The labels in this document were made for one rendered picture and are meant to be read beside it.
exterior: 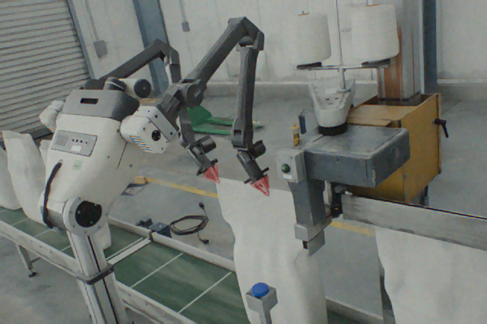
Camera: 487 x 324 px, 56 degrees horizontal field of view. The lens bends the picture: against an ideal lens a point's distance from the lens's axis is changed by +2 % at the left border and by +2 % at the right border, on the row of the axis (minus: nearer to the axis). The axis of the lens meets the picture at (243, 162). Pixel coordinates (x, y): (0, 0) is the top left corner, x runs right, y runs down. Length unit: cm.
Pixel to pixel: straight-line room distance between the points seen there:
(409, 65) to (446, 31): 494
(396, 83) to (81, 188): 113
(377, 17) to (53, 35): 806
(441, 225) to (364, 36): 61
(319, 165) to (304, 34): 48
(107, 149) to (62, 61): 772
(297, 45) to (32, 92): 763
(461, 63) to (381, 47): 520
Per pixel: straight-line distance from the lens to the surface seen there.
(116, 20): 991
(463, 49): 663
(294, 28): 162
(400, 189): 162
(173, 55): 211
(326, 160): 134
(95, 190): 159
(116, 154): 154
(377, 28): 149
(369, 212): 155
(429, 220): 147
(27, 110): 894
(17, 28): 896
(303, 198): 145
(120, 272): 289
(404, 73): 171
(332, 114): 143
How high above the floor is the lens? 179
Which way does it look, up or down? 20 degrees down
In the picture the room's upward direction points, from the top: 10 degrees counter-clockwise
